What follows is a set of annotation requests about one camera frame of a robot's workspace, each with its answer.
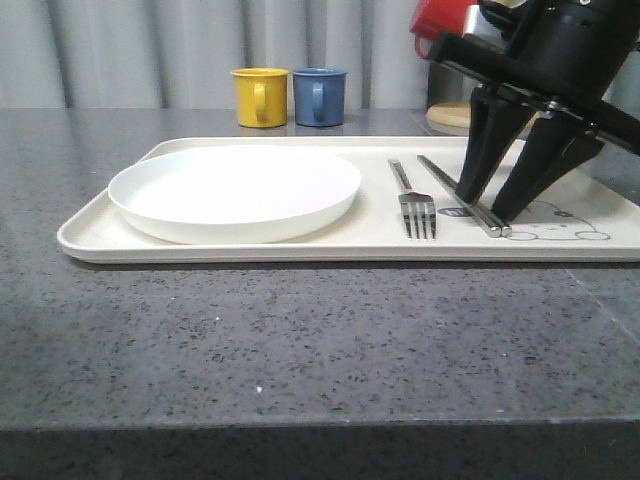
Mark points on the white round plate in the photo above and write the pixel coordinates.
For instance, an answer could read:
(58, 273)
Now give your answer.
(239, 194)

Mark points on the wooden mug tree stand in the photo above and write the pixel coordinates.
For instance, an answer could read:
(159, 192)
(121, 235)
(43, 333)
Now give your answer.
(451, 118)

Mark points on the blue mug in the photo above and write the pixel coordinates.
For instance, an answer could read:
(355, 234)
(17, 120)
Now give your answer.
(319, 96)

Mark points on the red mug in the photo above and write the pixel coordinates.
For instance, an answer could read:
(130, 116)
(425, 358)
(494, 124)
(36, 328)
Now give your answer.
(431, 17)

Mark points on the silver metal fork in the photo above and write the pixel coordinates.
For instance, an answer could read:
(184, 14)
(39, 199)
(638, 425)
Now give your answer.
(417, 209)

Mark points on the yellow mug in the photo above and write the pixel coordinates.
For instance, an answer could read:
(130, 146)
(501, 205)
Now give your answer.
(262, 96)

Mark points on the silver metal chopstick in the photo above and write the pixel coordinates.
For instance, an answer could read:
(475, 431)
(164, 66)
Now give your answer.
(453, 212)
(485, 218)

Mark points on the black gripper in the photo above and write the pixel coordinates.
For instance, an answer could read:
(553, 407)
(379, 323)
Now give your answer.
(556, 52)

